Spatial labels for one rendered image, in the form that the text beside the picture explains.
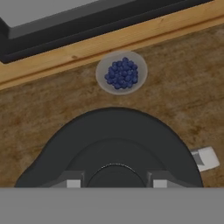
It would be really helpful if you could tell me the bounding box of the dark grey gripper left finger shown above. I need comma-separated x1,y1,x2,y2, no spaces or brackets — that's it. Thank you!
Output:
40,170,86,189

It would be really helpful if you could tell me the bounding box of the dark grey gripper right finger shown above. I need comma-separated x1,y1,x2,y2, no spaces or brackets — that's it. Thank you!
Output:
146,170,189,189

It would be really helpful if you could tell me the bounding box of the white and grey blender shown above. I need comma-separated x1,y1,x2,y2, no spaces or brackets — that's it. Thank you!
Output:
189,146,221,172

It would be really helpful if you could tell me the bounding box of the translucent grey round bowl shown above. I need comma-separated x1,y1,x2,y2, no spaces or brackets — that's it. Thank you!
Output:
94,50,149,96

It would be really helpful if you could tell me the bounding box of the pile of blueberries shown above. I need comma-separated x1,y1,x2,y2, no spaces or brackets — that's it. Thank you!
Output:
104,56,139,90

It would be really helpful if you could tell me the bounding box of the black framed grey window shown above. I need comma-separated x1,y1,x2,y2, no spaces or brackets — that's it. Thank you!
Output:
0,0,215,65

